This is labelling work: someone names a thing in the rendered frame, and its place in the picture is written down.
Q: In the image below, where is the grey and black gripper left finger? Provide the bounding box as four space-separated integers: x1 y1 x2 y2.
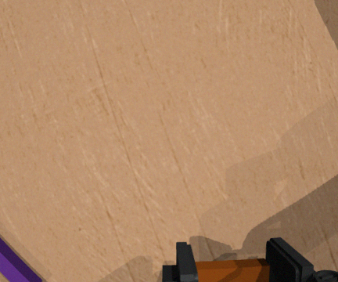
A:
162 242 199 282

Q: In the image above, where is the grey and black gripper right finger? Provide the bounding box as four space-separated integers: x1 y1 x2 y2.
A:
265 237 338 282

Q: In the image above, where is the orange rod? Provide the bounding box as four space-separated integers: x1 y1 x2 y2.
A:
195 258 270 282

